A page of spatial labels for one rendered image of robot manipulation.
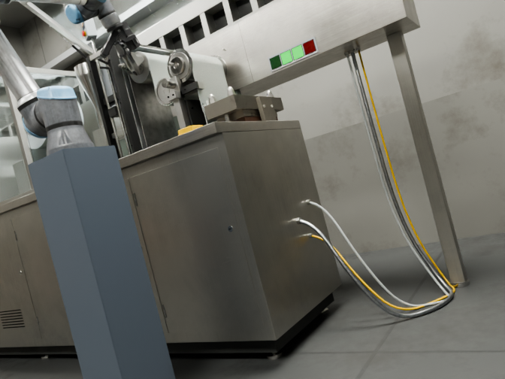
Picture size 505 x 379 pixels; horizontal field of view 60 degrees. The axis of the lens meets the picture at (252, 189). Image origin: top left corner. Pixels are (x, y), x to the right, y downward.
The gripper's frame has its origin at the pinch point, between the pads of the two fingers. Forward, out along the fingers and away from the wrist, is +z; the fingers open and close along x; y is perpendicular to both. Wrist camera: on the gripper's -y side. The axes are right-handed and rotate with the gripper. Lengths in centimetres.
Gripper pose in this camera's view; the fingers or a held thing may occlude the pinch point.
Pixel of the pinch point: (135, 72)
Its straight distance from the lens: 202.6
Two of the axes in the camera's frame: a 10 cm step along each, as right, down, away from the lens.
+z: 4.3, 8.1, 3.9
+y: 7.1, -5.7, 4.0
